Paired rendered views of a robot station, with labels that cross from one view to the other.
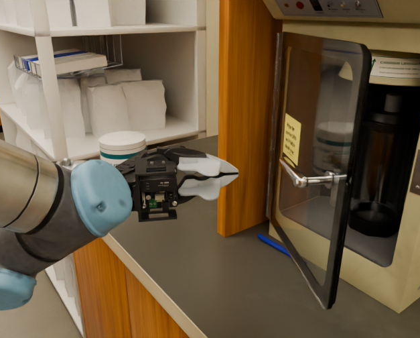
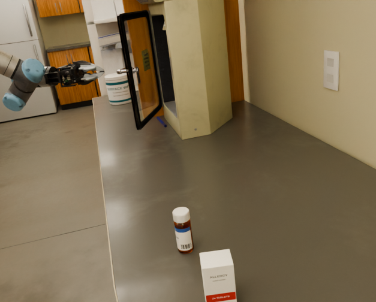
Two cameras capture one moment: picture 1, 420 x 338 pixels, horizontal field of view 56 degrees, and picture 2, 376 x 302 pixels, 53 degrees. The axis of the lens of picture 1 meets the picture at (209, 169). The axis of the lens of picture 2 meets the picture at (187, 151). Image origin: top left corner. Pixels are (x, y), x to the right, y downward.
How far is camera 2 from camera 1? 107 cm
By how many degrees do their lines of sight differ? 22
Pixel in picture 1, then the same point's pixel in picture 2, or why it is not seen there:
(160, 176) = (66, 69)
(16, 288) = (15, 100)
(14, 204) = (3, 66)
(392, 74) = not seen: hidden behind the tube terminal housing
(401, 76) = not seen: hidden behind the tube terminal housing
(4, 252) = (12, 88)
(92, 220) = (26, 74)
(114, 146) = (108, 78)
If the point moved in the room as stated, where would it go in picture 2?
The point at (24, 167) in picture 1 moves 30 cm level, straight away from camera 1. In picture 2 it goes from (6, 57) to (33, 48)
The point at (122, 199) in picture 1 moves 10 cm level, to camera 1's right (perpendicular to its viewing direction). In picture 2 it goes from (38, 69) to (61, 68)
